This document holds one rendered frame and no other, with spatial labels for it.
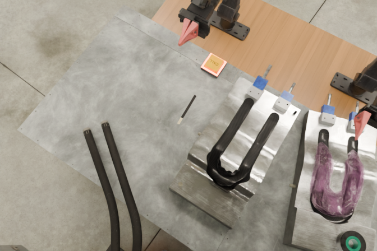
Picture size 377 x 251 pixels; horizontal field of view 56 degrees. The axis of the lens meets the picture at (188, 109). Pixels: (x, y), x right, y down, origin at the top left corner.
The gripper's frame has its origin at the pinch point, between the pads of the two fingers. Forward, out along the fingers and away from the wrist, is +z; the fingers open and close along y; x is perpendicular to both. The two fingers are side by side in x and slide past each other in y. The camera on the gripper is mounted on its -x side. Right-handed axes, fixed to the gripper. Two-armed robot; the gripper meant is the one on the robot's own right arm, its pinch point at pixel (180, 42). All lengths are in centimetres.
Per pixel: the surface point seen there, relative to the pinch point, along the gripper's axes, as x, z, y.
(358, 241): 25, 20, 77
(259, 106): 30.8, -6.7, 29.5
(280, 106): 28.2, -9.8, 36.1
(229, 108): 31.1, -0.4, 20.4
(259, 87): 27.0, -11.8, 26.1
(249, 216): 39, 29, 46
